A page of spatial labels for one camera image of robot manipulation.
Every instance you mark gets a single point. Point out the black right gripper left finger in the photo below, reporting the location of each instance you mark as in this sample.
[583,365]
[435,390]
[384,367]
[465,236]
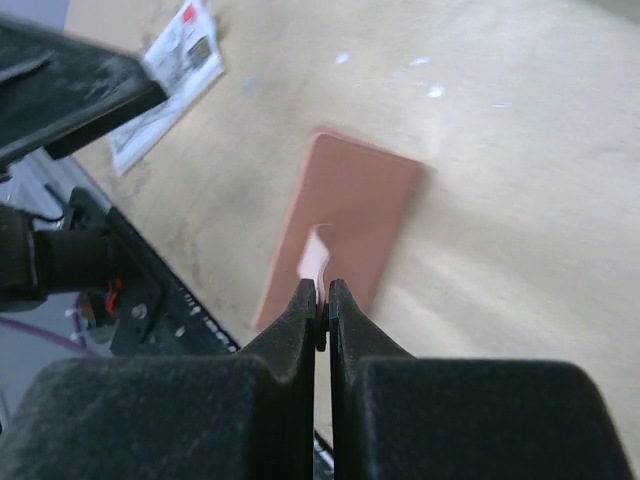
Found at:
[83,419]

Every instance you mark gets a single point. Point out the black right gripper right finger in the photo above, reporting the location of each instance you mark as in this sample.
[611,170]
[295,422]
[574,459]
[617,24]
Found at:
[396,416]

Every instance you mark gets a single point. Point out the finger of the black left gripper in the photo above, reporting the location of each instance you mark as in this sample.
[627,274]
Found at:
[61,93]

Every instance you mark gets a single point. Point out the pink leather card holder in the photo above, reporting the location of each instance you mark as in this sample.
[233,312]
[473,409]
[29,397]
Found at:
[353,196]

